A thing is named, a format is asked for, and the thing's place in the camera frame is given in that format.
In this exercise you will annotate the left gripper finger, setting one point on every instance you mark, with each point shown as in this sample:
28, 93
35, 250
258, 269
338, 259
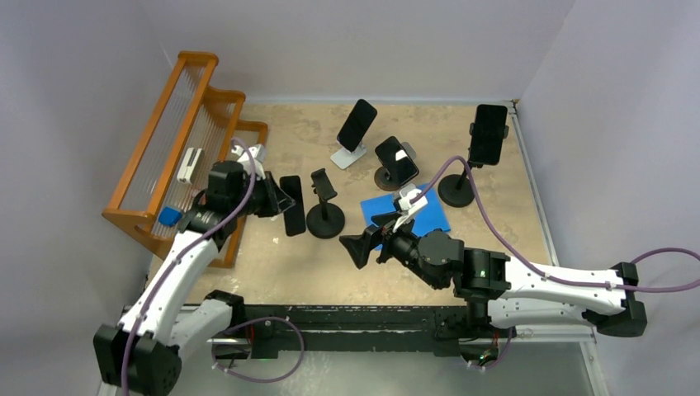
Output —
285, 192
286, 212

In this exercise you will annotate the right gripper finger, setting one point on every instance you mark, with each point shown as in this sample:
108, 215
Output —
360, 246
392, 220

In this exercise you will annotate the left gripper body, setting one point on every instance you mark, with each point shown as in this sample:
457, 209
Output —
263, 202

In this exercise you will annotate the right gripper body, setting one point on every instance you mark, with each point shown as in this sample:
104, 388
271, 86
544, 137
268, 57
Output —
388, 230

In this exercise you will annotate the black smartphone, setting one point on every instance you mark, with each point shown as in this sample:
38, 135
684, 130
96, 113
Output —
294, 217

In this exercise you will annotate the black round-base phone stand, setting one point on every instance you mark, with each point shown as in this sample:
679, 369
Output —
324, 220

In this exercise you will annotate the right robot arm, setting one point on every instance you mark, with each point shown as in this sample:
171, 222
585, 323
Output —
506, 291

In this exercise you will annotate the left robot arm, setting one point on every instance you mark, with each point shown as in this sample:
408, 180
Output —
145, 351

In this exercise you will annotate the black phone on wooden stand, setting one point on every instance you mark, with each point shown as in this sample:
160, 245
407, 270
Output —
396, 161

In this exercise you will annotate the white phone stand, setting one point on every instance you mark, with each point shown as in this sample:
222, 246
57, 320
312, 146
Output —
344, 158

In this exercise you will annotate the tall black phone stand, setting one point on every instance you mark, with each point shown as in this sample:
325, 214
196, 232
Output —
455, 190

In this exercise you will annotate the black phone on white stand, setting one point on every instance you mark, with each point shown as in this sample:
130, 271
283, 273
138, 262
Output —
354, 128

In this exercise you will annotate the black phone on tall stand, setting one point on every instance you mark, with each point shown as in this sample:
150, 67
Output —
488, 132

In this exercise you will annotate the white rectangular device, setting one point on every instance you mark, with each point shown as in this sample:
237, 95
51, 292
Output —
189, 164

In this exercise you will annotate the orange wooden rack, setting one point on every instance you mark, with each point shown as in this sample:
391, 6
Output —
189, 113

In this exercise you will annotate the blue small block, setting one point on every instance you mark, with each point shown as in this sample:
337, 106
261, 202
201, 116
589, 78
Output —
169, 216

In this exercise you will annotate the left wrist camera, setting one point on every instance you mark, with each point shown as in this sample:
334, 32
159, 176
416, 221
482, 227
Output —
252, 158

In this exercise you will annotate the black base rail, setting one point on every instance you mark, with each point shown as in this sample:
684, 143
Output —
267, 329

